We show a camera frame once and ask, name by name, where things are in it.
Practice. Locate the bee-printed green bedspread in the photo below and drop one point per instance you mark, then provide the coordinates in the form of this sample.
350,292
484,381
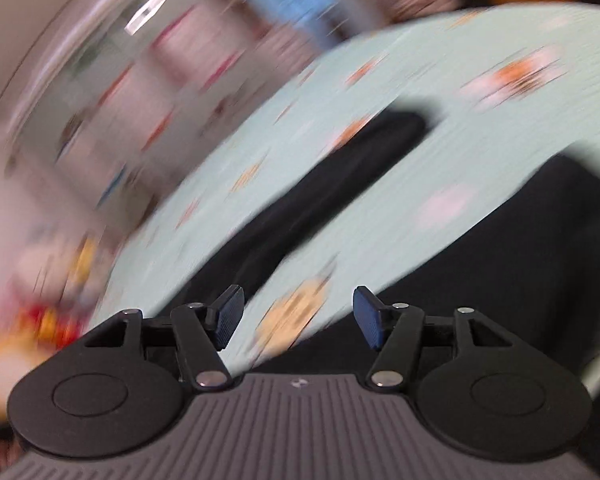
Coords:
430,135

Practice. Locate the black pants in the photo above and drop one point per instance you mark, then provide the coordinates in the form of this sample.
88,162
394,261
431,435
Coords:
530,260

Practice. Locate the sliding door wardrobe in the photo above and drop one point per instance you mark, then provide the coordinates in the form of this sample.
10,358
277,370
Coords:
130,85

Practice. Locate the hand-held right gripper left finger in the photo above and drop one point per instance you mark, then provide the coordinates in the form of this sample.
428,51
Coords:
230,315

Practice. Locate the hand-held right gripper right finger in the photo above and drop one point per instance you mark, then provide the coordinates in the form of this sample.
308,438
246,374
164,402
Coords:
370,317

